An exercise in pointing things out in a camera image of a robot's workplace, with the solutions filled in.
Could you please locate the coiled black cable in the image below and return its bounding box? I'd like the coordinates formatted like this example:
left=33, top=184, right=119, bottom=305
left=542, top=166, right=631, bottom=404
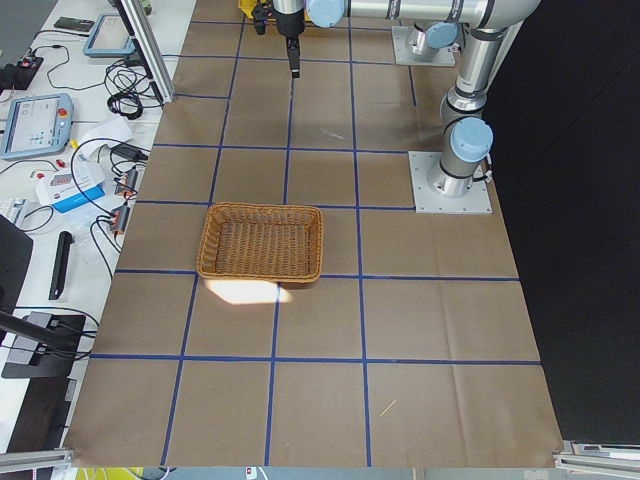
left=106, top=91, right=143, bottom=120

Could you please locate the black smartphone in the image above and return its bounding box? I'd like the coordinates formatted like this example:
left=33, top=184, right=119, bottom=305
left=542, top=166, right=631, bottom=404
left=54, top=16, right=95, bottom=32

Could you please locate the brown wicker basket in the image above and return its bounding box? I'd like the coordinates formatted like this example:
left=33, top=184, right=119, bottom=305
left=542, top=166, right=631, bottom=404
left=196, top=202, right=324, bottom=284

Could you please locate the far blue teach pendant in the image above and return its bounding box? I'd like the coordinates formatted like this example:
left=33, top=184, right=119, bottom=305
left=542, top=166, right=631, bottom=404
left=83, top=14, right=135, bottom=58

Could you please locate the yellow plastic tray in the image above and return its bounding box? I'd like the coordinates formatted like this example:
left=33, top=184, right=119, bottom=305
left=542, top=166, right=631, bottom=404
left=238, top=0, right=274, bottom=23

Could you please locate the near blue teach pendant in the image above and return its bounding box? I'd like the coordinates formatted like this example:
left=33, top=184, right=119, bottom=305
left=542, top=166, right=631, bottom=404
left=1, top=93, right=74, bottom=160

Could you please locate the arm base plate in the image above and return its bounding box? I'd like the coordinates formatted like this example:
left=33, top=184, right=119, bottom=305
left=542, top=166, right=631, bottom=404
left=408, top=151, right=493, bottom=215
left=392, top=22, right=458, bottom=67

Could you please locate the black flat bar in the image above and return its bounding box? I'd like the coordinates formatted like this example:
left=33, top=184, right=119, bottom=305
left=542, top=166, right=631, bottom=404
left=48, top=231, right=74, bottom=300

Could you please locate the white paper receipt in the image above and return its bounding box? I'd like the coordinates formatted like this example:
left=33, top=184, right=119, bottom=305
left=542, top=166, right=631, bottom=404
left=78, top=116, right=133, bottom=160

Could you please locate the black monitor stand base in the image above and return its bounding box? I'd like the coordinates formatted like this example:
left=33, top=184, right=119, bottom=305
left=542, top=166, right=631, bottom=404
left=1, top=311, right=86, bottom=379

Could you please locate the blue teach pendant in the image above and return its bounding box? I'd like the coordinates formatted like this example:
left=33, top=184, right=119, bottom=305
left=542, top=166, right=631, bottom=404
left=1, top=93, right=74, bottom=160
left=83, top=14, right=135, bottom=58

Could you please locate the aluminium frame post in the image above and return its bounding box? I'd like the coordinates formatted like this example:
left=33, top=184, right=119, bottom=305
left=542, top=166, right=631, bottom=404
left=114, top=0, right=175, bottom=106

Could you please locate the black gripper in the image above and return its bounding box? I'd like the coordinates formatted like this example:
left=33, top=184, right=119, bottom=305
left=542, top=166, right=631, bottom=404
left=277, top=9, right=305, bottom=79

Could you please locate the blue white box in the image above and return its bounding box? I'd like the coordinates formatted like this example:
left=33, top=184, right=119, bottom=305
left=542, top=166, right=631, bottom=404
left=35, top=162, right=105, bottom=213

